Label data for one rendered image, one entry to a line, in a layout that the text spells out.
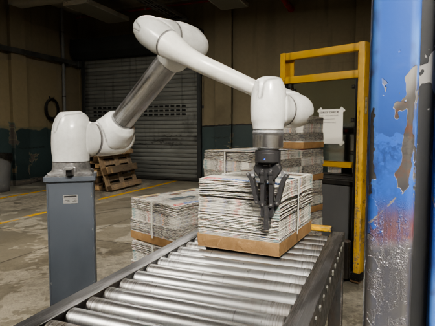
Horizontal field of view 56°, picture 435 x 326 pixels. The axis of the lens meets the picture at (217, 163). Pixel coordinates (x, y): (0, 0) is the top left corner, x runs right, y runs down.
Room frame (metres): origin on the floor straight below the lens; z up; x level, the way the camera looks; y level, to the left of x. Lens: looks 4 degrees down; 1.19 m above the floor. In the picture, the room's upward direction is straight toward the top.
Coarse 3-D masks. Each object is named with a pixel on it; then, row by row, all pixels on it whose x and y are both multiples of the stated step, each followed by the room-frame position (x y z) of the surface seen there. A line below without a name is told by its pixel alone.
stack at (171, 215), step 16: (176, 192) 2.41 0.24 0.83; (192, 192) 2.40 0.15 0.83; (144, 208) 2.14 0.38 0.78; (160, 208) 2.05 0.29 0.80; (176, 208) 1.96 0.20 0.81; (192, 208) 2.04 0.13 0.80; (144, 224) 2.13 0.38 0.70; (160, 224) 2.05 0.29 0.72; (176, 224) 1.96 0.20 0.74; (192, 224) 2.04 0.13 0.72; (144, 256) 2.14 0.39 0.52
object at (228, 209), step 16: (208, 176) 1.40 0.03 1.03; (224, 176) 1.40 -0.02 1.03; (208, 192) 1.33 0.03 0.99; (224, 192) 1.31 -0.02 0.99; (240, 192) 1.28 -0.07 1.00; (288, 192) 1.28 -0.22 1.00; (208, 208) 1.34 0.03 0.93; (224, 208) 1.31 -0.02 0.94; (240, 208) 1.28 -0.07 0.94; (256, 208) 1.27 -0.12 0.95; (288, 208) 1.30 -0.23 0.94; (208, 224) 1.34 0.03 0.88; (224, 224) 1.31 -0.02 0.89; (240, 224) 1.29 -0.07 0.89; (256, 224) 1.26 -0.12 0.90; (272, 224) 1.24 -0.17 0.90; (288, 224) 1.31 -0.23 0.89; (256, 240) 1.26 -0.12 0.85; (272, 240) 1.24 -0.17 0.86
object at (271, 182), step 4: (268, 172) 1.19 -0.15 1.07; (272, 172) 1.19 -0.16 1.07; (272, 176) 1.19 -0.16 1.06; (272, 180) 1.19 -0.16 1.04; (272, 184) 1.20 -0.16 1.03; (272, 188) 1.20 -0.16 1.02; (272, 192) 1.20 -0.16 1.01; (272, 196) 1.20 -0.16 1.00; (272, 200) 1.20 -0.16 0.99; (272, 204) 1.20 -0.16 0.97
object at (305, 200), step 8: (296, 176) 1.44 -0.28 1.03; (304, 176) 1.45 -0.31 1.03; (312, 176) 1.54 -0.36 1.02; (304, 184) 1.45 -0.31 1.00; (304, 192) 1.46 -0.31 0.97; (312, 192) 1.55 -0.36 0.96; (304, 200) 1.46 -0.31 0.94; (312, 200) 1.55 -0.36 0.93; (304, 208) 1.48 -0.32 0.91; (304, 216) 1.48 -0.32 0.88; (304, 224) 1.47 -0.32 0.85
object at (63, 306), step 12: (180, 240) 1.44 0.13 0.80; (192, 240) 1.46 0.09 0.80; (156, 252) 1.29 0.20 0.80; (168, 252) 1.29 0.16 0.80; (132, 264) 1.18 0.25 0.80; (144, 264) 1.18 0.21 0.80; (156, 264) 1.22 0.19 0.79; (108, 276) 1.07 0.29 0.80; (120, 276) 1.07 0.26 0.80; (132, 276) 1.10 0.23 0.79; (84, 288) 0.99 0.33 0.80; (96, 288) 0.99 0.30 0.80; (72, 300) 0.92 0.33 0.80; (84, 300) 0.92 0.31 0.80; (48, 312) 0.85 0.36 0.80; (60, 312) 0.85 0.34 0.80; (24, 324) 0.80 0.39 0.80; (36, 324) 0.80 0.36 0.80
